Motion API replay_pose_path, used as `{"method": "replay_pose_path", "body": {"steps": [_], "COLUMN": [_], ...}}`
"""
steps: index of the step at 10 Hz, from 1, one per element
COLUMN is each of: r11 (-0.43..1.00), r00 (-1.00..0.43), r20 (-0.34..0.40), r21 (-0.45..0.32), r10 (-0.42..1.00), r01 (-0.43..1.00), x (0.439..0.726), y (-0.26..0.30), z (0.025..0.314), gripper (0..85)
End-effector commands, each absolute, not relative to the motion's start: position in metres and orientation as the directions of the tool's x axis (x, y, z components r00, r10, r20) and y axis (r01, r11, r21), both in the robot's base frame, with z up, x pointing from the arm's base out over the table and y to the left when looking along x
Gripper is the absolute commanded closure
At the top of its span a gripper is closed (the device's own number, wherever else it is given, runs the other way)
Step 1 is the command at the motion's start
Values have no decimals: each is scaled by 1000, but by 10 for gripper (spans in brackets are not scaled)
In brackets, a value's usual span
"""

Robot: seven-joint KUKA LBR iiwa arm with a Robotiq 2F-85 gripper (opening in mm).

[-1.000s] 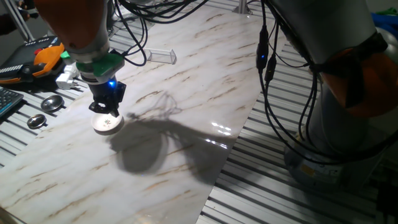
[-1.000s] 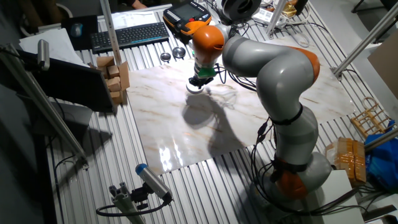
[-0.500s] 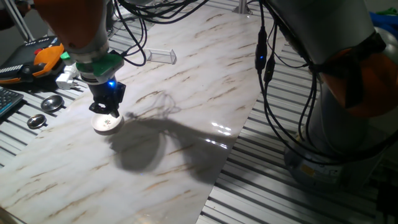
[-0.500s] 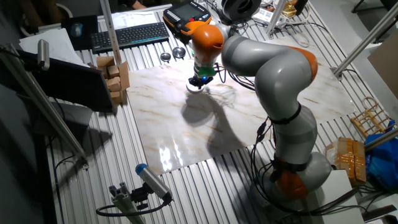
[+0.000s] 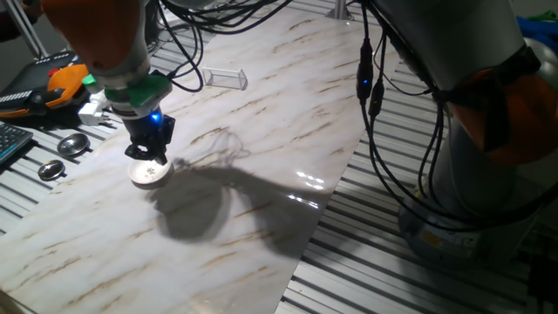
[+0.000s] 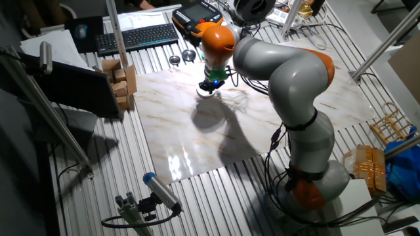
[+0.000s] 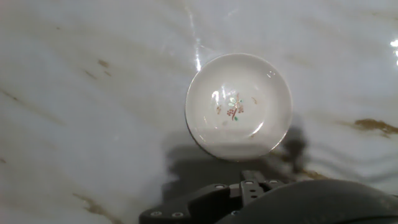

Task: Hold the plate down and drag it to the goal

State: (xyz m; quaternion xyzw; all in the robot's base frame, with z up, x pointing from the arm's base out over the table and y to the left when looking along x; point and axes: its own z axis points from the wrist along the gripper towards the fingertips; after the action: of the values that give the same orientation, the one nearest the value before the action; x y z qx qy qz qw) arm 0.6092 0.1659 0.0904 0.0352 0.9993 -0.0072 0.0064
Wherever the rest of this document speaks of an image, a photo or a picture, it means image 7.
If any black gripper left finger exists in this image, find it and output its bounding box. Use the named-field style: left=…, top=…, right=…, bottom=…
left=139, top=170, right=266, bottom=224

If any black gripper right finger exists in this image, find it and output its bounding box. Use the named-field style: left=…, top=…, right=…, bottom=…
left=264, top=179, right=285, bottom=194

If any marble pattern table sheet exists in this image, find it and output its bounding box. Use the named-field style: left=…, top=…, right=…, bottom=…
left=0, top=0, right=398, bottom=224

